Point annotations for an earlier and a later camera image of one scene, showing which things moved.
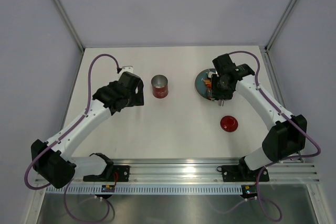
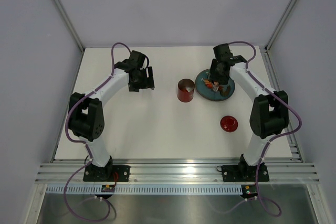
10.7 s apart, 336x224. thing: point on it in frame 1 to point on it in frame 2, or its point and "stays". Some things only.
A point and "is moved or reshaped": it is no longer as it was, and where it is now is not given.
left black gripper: (137, 99) to (147, 83)
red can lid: (229, 124) stays
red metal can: (160, 86) to (186, 87)
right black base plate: (242, 173) stays
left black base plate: (113, 173) stays
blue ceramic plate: (200, 83) stays
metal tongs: (221, 102) is moved or reshaped
